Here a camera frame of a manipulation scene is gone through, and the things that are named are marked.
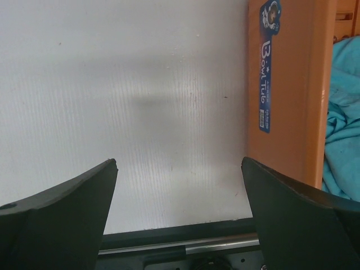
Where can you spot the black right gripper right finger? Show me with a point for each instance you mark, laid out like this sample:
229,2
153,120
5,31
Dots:
299,226

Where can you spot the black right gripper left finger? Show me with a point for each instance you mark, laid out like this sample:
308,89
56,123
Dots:
61,227

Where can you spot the crumpled teal t shirt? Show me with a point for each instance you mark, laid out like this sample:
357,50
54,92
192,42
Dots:
341,157

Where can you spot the orange plastic tub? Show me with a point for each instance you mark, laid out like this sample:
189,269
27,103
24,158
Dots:
289,58

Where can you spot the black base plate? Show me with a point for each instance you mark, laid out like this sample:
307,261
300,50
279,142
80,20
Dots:
215,245

